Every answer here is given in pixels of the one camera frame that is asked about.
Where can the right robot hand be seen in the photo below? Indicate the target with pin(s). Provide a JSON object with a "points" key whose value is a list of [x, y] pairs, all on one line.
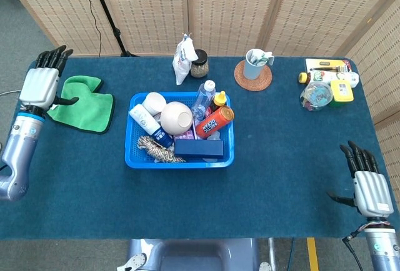
{"points": [[372, 193]]}

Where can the small white bowl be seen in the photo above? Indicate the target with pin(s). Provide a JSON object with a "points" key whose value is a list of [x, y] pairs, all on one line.
{"points": [[153, 102]]}

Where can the white tube bottle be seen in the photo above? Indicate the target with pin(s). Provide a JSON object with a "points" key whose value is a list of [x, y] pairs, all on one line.
{"points": [[150, 125]]}

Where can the white snack bag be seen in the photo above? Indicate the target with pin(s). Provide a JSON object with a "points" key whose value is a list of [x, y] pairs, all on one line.
{"points": [[182, 62]]}

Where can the pale blue plastic spoon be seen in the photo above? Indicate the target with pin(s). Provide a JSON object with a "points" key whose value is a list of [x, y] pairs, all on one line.
{"points": [[253, 56]]}

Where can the glass jar with black lid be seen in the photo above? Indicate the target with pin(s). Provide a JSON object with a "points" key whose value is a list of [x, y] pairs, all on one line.
{"points": [[200, 66]]}

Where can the yellow-capped sauce bottle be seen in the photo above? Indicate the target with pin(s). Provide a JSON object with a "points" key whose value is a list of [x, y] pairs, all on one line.
{"points": [[218, 100]]}

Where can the clear plastic water bottle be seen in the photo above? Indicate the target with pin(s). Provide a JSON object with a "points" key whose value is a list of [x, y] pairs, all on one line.
{"points": [[202, 102]]}

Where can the light blue mug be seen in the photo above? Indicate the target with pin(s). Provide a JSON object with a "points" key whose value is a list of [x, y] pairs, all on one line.
{"points": [[251, 71]]}

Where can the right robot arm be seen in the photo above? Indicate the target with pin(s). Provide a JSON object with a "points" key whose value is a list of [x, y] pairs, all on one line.
{"points": [[382, 246]]}

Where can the beige ribbed bowl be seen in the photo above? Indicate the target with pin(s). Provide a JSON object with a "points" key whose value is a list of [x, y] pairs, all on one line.
{"points": [[175, 118]]}

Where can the teal table cloth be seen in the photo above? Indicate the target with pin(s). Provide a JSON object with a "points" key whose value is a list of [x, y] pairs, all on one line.
{"points": [[200, 199]]}

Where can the yellow tape roll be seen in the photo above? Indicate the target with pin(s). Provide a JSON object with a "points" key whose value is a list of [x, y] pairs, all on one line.
{"points": [[303, 77]]}

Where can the yellow black tool card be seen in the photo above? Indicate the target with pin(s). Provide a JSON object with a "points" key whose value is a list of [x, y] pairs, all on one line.
{"points": [[325, 64]]}

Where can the clear jar of binder clips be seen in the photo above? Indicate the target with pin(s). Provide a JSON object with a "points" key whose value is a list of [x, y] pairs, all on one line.
{"points": [[315, 96]]}

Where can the white plastic bottle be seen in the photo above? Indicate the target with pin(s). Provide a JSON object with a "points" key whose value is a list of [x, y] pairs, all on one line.
{"points": [[343, 77]]}

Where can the grey-blue robot torso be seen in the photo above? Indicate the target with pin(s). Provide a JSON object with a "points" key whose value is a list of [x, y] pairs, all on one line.
{"points": [[193, 255]]}

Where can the green cloth with black trim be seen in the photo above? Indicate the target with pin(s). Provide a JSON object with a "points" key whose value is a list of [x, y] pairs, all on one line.
{"points": [[84, 108]]}

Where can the purple snack packet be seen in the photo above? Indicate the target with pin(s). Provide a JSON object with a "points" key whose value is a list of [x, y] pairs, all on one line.
{"points": [[184, 135]]}

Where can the green plastic spoon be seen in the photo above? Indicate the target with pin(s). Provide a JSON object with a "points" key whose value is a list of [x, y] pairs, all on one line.
{"points": [[262, 62]]}

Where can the yellow-lidded green container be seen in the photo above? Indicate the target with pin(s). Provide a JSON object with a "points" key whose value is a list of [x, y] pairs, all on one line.
{"points": [[342, 91]]}

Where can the round woven rattan coaster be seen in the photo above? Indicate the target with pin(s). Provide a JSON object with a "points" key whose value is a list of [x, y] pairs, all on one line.
{"points": [[254, 84]]}

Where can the black tripod stand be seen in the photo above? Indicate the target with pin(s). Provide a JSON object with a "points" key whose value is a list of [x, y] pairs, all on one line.
{"points": [[107, 15]]}

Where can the white plastic spoon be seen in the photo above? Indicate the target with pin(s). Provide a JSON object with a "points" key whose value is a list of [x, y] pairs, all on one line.
{"points": [[267, 55]]}

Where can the orange Arctic Ocean can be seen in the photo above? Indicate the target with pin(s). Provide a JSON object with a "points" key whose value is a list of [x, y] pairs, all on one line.
{"points": [[214, 122]]}

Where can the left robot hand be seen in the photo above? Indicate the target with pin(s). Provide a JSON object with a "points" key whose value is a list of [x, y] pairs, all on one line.
{"points": [[39, 86]]}

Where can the blue plastic mesh basket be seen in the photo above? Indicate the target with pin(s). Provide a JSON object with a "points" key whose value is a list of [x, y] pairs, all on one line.
{"points": [[137, 158]]}

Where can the dark blue rectangular box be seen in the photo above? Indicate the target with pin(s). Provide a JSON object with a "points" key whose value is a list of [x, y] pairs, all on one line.
{"points": [[200, 149]]}

